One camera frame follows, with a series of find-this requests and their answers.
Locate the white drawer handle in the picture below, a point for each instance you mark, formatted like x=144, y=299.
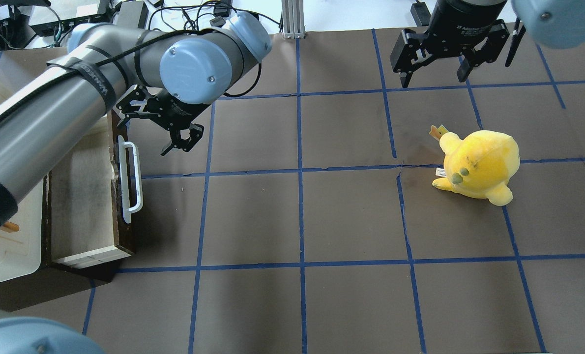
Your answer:
x=129, y=165

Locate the black power adapter right table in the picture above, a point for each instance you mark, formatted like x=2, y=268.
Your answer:
x=420, y=13

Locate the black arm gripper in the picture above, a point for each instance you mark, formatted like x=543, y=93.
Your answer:
x=453, y=22

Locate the brown wooden drawer cabinet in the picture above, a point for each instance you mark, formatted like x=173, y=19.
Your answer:
x=85, y=196

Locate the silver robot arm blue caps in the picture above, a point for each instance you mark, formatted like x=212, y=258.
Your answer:
x=192, y=68

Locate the yellow plush penguin toy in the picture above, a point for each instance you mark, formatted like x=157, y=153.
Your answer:
x=478, y=166

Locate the aluminium frame post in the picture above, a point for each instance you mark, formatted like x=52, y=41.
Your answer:
x=292, y=18

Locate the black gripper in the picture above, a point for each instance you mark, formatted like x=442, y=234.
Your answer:
x=176, y=114

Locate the cream plastic storage box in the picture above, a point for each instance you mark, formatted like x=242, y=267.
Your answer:
x=20, y=238

